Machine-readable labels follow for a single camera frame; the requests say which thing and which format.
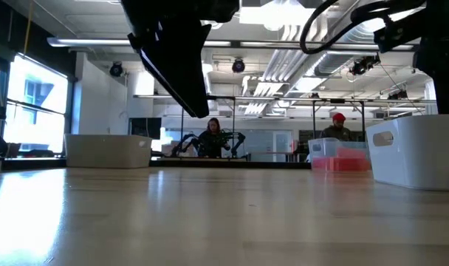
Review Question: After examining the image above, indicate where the white plastic bin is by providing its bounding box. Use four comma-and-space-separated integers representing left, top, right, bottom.
365, 114, 449, 192

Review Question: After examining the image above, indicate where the black ceiling camera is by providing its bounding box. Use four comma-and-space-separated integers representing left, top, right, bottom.
349, 54, 380, 77

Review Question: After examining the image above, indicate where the black monitor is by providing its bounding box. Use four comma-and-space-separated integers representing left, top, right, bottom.
128, 117, 162, 140

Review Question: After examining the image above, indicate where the large bright window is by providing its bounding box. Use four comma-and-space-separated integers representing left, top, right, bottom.
2, 55, 69, 154

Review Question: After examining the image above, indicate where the person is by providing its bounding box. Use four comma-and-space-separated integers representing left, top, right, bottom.
320, 112, 353, 143
197, 117, 231, 159

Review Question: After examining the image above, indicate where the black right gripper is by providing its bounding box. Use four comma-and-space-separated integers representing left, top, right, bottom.
412, 0, 449, 115

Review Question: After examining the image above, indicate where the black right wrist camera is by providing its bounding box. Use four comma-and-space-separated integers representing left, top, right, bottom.
374, 10, 427, 53

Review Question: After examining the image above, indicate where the grey plastic bin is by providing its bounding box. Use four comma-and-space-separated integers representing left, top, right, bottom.
64, 134, 153, 169

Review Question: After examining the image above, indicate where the black aluminium table frame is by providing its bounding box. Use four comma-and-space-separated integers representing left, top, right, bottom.
1, 157, 313, 170

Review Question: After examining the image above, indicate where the black background gantry frame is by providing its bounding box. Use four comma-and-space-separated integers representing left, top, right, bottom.
181, 95, 236, 158
312, 98, 366, 143

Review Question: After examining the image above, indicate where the long ceiling light bar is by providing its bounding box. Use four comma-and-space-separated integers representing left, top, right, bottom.
47, 36, 417, 51

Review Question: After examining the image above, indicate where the clear plastic bin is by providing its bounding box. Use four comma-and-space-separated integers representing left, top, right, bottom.
307, 137, 371, 173

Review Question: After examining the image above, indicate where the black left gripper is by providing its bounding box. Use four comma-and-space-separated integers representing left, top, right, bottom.
120, 0, 241, 119

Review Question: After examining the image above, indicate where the black round ceiling speaker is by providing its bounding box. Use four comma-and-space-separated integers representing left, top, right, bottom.
109, 61, 124, 78
231, 58, 247, 74

